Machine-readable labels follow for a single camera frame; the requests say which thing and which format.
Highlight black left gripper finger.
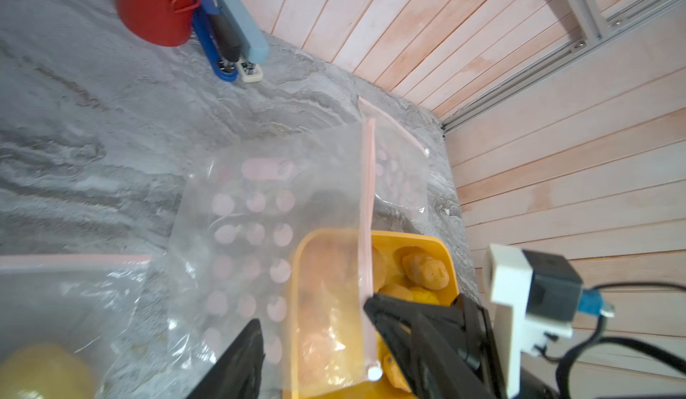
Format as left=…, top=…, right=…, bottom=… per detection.
left=186, top=319, right=265, bottom=399

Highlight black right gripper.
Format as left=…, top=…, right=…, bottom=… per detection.
left=363, top=292, right=561, bottom=399

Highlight clear zipper bag pink zip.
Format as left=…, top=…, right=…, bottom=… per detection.
left=1, top=254, right=151, bottom=398

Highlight yellow plastic tray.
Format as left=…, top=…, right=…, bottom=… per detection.
left=283, top=231, right=459, bottom=398

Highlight light blue stapler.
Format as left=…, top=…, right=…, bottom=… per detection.
left=215, top=0, right=269, bottom=84

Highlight red metal pencil bucket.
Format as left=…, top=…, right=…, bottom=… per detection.
left=115, top=0, right=201, bottom=47

